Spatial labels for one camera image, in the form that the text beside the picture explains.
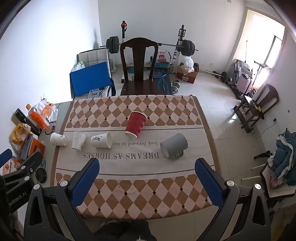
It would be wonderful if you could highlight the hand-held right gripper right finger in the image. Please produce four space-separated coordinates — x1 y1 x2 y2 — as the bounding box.
195 158 272 241

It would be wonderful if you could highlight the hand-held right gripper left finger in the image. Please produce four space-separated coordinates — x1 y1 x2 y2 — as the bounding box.
23 158 101 241

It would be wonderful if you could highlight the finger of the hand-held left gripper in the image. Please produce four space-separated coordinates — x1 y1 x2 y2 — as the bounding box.
2 152 44 193
0 148 13 168

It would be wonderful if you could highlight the white printed paper cup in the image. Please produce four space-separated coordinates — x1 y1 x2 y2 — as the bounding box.
91 132 113 149

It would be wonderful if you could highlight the grey mug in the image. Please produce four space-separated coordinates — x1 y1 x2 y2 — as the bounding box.
160 133 188 160

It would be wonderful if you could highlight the red ribbed paper cup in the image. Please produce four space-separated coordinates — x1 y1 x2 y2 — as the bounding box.
125 111 147 139

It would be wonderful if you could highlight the orange printed packet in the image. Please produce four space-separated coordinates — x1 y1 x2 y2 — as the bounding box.
2 156 24 176

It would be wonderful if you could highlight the black round disc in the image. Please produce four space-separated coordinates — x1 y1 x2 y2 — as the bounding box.
36 168 48 184

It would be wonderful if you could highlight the orange box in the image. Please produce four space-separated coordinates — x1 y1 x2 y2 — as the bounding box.
23 138 46 161

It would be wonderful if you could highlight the grey flat box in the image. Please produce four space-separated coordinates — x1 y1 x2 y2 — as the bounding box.
20 133 35 161

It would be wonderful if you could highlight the yellow plastic bag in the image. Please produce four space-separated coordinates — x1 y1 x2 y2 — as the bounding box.
11 123 32 149

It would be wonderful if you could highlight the long black box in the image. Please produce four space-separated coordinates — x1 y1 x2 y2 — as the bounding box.
14 108 42 136

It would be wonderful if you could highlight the orange drink bottle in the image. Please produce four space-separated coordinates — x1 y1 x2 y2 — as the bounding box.
26 104 50 130

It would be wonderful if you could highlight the crumpled white plastic bag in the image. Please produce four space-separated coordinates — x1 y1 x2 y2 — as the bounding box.
35 99 59 122

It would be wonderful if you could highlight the checkered printed tablecloth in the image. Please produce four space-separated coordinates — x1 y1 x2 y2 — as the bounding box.
50 95 219 220

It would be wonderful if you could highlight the black tripod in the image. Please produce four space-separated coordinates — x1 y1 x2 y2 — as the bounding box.
253 150 274 160

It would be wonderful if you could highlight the white stool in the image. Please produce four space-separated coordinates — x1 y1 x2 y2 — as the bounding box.
240 162 296 201

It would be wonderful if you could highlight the pile of clothes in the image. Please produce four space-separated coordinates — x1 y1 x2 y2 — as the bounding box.
268 131 296 186

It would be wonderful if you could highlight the clear plastic container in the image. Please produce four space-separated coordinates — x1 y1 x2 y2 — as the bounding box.
88 89 105 98

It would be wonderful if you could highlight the blue board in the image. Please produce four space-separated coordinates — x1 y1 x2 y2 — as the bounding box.
70 61 112 97

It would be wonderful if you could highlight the dark wooden armchair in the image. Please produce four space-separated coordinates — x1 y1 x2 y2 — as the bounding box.
233 83 280 134

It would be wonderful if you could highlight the long barbell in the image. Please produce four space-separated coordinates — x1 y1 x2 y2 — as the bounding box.
198 68 233 84

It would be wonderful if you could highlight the red cardboard box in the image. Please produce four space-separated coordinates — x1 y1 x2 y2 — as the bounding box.
177 66 199 84

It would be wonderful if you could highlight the dark wooden chair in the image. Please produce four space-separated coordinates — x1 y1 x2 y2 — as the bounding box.
120 37 173 96

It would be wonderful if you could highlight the folded exercise machine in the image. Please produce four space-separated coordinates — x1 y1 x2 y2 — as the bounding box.
232 59 253 93

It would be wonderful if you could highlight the blue racket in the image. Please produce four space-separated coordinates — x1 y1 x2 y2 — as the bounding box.
157 70 171 92

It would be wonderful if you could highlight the white padded chair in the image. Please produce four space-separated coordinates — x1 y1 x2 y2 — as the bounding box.
77 48 114 78

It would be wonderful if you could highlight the red and white plastic bag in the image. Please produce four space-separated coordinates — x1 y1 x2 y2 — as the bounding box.
155 50 169 65

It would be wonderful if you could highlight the barbell with black plates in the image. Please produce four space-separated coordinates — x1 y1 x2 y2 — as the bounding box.
100 36 199 57

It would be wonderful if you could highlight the white weight rack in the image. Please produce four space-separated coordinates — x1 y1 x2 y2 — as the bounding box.
119 21 188 84

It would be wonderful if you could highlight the window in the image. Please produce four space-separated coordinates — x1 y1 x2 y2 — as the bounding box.
252 13 286 87

